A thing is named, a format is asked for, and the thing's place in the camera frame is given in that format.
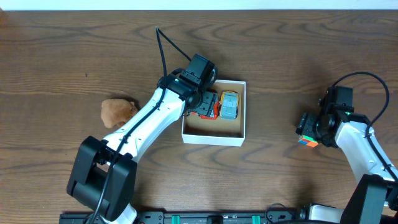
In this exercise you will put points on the colourful puzzle cube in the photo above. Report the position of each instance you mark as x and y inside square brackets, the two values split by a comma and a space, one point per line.
[308, 141]

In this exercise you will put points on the brown plush toy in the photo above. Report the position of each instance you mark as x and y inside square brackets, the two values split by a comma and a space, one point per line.
[117, 112]

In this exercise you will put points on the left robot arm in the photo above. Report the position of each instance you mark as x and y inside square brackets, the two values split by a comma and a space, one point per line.
[104, 172]

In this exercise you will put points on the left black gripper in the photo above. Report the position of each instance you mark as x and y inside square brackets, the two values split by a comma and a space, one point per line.
[208, 104]

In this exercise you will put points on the yellow grey toy car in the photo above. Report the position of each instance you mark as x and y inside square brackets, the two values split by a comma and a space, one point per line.
[229, 103]

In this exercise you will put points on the black mounting rail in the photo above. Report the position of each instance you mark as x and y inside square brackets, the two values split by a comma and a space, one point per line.
[276, 213]

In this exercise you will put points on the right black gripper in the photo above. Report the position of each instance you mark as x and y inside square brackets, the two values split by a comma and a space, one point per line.
[307, 126]

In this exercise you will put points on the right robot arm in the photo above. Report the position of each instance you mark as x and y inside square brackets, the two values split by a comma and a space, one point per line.
[374, 172]

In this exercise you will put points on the red toy fire truck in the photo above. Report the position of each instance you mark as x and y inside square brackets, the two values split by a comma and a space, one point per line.
[216, 112]

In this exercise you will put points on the white cardboard box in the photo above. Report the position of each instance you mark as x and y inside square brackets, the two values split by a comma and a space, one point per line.
[219, 132]

